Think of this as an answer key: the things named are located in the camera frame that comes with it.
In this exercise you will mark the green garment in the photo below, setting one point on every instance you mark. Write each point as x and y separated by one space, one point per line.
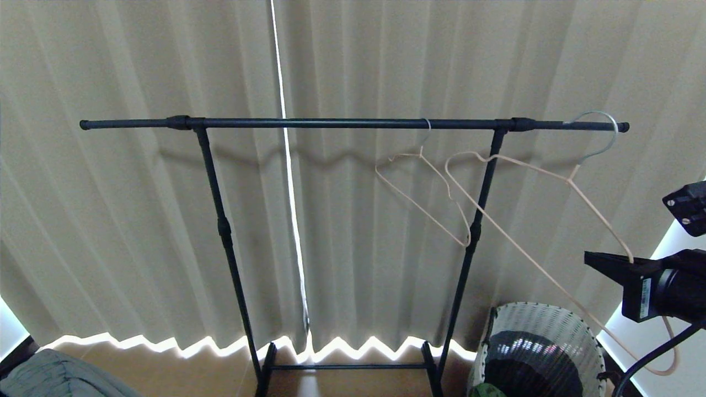
484 390

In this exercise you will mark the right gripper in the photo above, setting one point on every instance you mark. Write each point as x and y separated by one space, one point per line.
681 286

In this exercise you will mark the black clothes rack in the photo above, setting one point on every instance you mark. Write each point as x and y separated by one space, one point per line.
331 123

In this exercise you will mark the beige curtain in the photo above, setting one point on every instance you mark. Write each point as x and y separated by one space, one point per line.
358 231

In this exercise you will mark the white laundry basket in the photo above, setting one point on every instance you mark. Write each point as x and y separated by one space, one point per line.
546 325

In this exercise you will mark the pale grey shorts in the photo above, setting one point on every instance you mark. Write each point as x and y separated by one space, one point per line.
55 377

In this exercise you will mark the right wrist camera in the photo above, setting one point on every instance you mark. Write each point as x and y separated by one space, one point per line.
689 207

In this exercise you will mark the pink clothes hanger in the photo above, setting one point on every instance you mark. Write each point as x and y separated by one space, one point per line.
524 166
422 212

